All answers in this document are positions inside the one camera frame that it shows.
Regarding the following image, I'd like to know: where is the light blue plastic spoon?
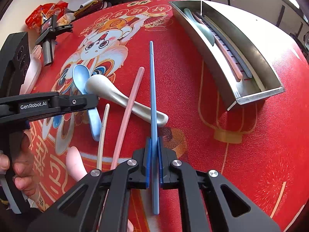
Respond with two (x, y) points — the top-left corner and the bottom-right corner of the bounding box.
(72, 64), (102, 141)

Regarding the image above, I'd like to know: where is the white plastic spoon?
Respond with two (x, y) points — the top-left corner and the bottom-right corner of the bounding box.
(85, 74), (169, 128)

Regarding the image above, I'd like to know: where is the blue chopstick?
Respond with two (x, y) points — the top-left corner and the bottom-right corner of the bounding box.
(149, 41), (160, 215)

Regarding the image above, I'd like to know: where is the pink chopstick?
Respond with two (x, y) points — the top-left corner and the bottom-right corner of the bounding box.
(110, 67), (144, 170)
(193, 13), (243, 82)

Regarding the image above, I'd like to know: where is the green plastic spoon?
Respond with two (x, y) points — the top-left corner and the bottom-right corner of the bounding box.
(184, 8), (215, 46)

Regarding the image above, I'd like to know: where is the pink plastic spoon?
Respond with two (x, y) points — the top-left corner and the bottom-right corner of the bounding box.
(65, 146), (87, 182)

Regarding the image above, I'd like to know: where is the cream white chopstick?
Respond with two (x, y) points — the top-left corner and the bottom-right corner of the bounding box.
(203, 16), (266, 91)

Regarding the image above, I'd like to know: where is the person's left hand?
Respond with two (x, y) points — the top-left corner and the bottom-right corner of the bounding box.
(13, 130), (40, 202)

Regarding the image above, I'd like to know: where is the clear plastic bottle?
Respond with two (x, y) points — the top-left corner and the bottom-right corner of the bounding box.
(19, 45), (42, 95)

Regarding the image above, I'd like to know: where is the red printed table mat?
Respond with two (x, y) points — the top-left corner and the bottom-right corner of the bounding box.
(30, 0), (308, 231)

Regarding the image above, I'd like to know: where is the red snack bag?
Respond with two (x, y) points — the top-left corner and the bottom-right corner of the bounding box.
(25, 0), (68, 31)

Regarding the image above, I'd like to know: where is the stainless steel utensil tray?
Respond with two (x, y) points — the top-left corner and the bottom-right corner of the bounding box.
(170, 0), (285, 111)

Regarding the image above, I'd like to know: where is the black camera tripod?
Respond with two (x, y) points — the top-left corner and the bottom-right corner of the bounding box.
(36, 15), (73, 66)

